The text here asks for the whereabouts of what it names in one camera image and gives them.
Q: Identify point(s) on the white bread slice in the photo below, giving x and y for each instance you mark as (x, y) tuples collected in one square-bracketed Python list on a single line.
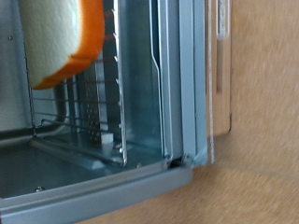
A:
[(56, 37)]

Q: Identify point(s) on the silver toaster oven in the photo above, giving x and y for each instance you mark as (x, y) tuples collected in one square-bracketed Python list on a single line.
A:
[(140, 77)]

